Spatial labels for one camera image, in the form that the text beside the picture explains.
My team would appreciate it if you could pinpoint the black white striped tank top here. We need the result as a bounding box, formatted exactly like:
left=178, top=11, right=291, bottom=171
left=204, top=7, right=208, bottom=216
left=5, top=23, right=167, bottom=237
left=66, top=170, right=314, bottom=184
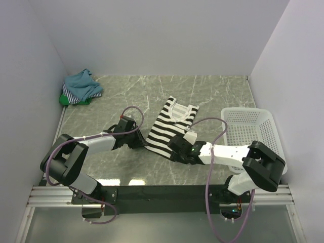
left=145, top=96, right=199, bottom=160

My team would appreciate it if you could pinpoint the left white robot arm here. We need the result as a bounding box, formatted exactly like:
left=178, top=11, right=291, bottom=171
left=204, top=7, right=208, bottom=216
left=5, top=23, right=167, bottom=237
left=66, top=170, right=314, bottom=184
left=40, top=116, right=147, bottom=204

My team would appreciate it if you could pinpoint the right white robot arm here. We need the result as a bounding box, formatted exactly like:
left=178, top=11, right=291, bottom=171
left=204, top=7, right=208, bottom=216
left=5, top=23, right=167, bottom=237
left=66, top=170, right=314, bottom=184
left=167, top=136, right=288, bottom=204

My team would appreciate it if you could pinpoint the blue striped folded tank top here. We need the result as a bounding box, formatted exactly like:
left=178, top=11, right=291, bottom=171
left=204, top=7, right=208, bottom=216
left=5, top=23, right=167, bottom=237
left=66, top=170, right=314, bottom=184
left=59, top=84, right=102, bottom=106

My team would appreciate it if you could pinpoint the teal folded tank top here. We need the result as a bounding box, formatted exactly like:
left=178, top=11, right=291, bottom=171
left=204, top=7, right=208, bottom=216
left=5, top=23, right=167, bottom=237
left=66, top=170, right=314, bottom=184
left=64, top=69, right=103, bottom=101

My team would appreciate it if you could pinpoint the green folded tank top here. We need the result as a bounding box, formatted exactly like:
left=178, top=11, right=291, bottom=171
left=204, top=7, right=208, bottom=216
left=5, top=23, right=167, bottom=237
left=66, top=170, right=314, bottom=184
left=59, top=93, right=92, bottom=106

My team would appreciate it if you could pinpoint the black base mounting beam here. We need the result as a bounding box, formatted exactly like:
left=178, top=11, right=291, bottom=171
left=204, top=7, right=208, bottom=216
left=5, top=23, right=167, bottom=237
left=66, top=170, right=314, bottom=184
left=71, top=185, right=251, bottom=218

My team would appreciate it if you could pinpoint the white plastic mesh basket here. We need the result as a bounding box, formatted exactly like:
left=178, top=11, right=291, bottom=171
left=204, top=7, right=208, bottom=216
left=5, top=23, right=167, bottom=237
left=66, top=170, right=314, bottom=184
left=221, top=107, right=285, bottom=159

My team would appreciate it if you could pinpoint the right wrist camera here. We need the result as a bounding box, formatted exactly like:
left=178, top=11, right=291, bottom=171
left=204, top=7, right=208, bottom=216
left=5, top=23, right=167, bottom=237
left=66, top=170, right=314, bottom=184
left=183, top=130, right=197, bottom=145

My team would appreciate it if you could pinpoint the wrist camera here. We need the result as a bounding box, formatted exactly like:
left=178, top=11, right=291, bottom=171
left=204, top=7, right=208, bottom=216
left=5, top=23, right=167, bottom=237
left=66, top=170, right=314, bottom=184
left=183, top=130, right=197, bottom=145
left=120, top=114, right=134, bottom=120

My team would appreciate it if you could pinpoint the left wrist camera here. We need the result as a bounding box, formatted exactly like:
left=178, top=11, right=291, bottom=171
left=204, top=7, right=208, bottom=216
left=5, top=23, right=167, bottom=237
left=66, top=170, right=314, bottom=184
left=120, top=114, right=134, bottom=120

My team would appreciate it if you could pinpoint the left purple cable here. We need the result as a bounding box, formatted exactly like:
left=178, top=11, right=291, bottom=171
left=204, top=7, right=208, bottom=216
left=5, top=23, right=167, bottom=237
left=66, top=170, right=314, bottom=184
left=44, top=105, right=145, bottom=225

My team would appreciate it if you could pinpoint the purple cable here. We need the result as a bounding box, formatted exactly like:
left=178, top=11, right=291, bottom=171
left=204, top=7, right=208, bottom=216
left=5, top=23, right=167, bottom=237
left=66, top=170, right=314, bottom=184
left=186, top=116, right=256, bottom=242
left=44, top=105, right=145, bottom=225

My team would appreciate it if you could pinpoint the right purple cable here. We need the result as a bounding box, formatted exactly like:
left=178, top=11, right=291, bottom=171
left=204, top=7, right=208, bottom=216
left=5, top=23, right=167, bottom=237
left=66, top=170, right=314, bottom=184
left=186, top=116, right=256, bottom=242

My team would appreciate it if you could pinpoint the aluminium rail frame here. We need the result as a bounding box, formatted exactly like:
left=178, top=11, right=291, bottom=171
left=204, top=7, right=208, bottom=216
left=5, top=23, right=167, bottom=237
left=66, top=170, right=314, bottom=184
left=26, top=110, right=301, bottom=242

